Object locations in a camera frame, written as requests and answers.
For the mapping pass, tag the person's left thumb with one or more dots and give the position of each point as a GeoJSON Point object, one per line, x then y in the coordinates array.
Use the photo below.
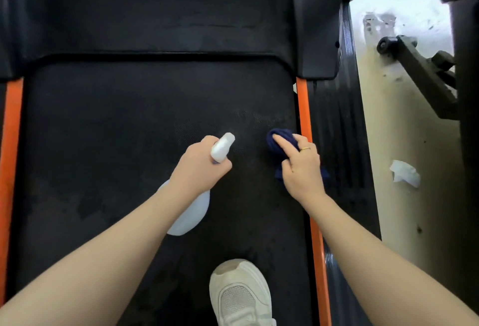
{"type": "Point", "coordinates": [224, 168]}

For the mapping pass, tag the crumpled white tissue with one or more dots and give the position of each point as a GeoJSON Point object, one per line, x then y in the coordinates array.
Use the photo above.
{"type": "Point", "coordinates": [405, 173]}

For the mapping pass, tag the person's right hand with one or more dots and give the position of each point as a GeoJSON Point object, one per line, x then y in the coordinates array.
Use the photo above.
{"type": "Point", "coordinates": [303, 172]}

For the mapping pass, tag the white spray bottle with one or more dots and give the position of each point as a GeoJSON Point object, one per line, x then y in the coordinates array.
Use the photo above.
{"type": "Point", "coordinates": [187, 219]}

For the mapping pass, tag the black treadmill belt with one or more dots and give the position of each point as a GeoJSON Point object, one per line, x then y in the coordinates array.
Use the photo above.
{"type": "Point", "coordinates": [112, 131]}

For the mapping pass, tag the orange treadmill side strip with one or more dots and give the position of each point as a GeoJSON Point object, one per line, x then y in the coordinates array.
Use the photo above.
{"type": "Point", "coordinates": [305, 112]}
{"type": "Point", "coordinates": [9, 172]}

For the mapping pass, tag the black ribbed treadmill side rail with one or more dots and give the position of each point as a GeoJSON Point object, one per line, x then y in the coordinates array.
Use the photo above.
{"type": "Point", "coordinates": [340, 131]}

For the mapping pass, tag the black machine frame with wheel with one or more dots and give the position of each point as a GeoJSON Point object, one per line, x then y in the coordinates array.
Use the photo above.
{"type": "Point", "coordinates": [423, 67]}

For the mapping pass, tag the black treadmill motor cover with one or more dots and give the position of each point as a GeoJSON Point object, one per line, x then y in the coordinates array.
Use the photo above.
{"type": "Point", "coordinates": [149, 11]}

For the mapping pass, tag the white sneaker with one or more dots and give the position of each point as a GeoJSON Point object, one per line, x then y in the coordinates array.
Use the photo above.
{"type": "Point", "coordinates": [239, 295]}

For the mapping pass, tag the person's right forearm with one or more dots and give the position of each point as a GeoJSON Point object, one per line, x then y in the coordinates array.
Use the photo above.
{"type": "Point", "coordinates": [374, 262]}

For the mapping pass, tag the person's right middle finger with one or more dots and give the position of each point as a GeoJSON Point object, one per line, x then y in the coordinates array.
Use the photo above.
{"type": "Point", "coordinates": [302, 141]}

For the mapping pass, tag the person's left forearm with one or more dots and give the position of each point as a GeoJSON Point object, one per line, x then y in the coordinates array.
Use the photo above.
{"type": "Point", "coordinates": [97, 266]}

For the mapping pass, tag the black machine upright post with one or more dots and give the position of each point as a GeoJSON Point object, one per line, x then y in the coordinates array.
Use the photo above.
{"type": "Point", "coordinates": [467, 112]}

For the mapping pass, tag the dark blue cloth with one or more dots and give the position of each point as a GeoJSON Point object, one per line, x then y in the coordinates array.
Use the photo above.
{"type": "Point", "coordinates": [277, 157]}

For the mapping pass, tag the person's left hand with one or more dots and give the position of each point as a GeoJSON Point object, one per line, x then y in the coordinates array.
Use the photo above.
{"type": "Point", "coordinates": [196, 170]}

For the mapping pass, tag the person's right thumb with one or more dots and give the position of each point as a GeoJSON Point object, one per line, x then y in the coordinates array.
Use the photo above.
{"type": "Point", "coordinates": [287, 168]}

